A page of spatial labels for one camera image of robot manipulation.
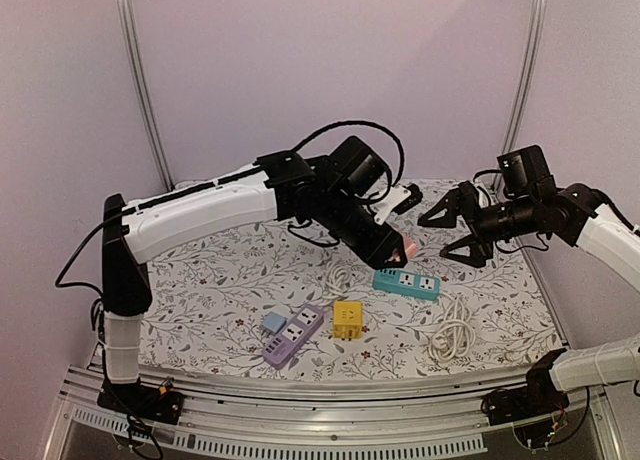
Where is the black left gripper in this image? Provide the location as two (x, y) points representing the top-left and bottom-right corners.
(319, 189), (409, 272)

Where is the pink charger plug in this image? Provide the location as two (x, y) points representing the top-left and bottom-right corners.
(403, 236), (418, 260)

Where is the yellow cube socket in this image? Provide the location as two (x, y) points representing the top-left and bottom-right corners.
(333, 301), (363, 340)

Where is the blue charger plug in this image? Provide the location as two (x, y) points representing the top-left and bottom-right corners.
(260, 312), (287, 336)

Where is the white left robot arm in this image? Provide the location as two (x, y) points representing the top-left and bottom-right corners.
(102, 151), (408, 414)

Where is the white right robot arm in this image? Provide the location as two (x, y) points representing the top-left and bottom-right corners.
(418, 179), (639, 416)

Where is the teal power strip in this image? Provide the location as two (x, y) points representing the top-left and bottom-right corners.
(372, 269), (440, 301)

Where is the floral table mat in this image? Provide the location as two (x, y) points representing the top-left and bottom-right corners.
(139, 180), (563, 382)

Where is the purple power strip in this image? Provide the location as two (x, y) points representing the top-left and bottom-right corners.
(262, 304), (324, 369)

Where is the white cable of purple strip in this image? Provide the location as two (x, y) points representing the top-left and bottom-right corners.
(314, 257), (351, 302)

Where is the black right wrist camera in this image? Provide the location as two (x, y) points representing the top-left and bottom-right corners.
(497, 145), (556, 199)

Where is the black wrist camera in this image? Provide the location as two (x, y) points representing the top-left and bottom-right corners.
(497, 145), (556, 199)
(329, 136), (390, 197)

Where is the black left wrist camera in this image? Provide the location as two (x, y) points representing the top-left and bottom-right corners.
(329, 136), (390, 197)

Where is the white cable of teal strip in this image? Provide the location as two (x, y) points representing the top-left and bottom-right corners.
(429, 292), (477, 365)

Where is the aluminium front rail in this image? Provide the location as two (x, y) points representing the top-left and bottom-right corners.
(37, 362), (624, 460)

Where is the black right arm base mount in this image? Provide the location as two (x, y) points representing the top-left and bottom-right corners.
(480, 348), (569, 425)

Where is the right aluminium frame post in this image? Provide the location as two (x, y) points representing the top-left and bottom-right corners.
(500, 0), (548, 154)

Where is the aluminium frame post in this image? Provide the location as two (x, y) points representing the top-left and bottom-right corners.
(500, 0), (548, 154)
(116, 0), (175, 191)

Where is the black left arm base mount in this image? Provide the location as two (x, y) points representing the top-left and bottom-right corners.
(97, 377), (185, 425)

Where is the left aluminium frame post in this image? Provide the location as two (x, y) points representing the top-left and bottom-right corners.
(116, 0), (175, 191)

